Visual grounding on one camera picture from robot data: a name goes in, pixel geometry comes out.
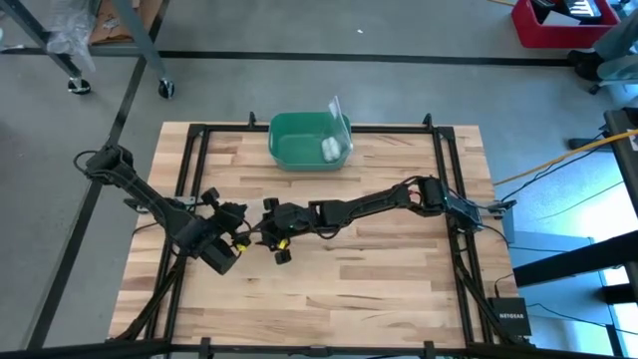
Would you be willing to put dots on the black metal table frame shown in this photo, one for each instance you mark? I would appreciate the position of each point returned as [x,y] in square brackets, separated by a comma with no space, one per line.
[224,128]

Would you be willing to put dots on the clear plastic wrap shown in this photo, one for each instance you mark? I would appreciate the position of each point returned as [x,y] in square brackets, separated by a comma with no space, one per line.
[70,30]

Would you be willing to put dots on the green plastic bin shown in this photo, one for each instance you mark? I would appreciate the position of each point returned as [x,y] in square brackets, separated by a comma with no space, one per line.
[294,144]

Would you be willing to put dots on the person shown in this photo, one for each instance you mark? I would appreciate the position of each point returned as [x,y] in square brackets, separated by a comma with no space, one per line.
[618,55]

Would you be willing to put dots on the red plastic bin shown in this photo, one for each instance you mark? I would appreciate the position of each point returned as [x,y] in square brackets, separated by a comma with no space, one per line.
[528,30]

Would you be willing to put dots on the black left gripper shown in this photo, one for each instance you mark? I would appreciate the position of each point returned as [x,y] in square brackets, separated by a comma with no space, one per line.
[229,219]

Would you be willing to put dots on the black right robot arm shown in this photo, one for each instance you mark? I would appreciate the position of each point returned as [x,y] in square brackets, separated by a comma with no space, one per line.
[389,202]

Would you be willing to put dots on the white bandage roll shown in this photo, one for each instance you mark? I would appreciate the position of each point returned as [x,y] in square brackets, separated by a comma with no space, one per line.
[330,148]

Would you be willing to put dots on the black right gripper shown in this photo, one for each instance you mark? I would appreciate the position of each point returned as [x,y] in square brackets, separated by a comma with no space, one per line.
[294,219]

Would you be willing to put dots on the brown cardboard box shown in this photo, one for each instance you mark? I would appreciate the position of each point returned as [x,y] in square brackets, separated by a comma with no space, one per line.
[107,22]

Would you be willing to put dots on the grey metal wheeled rack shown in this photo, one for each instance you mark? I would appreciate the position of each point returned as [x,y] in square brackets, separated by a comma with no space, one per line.
[137,35]

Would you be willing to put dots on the black metal beam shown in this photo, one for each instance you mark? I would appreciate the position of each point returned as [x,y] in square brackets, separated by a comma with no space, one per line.
[573,259]

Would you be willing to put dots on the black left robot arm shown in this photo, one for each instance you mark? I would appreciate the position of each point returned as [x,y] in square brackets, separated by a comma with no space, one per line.
[149,199]

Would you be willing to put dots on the black Netgear box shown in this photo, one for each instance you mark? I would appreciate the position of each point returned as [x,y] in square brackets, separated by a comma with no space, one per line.
[511,316]

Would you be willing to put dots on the upright clear plastic bag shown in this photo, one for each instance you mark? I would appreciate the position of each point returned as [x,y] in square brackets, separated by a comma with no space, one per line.
[341,124]

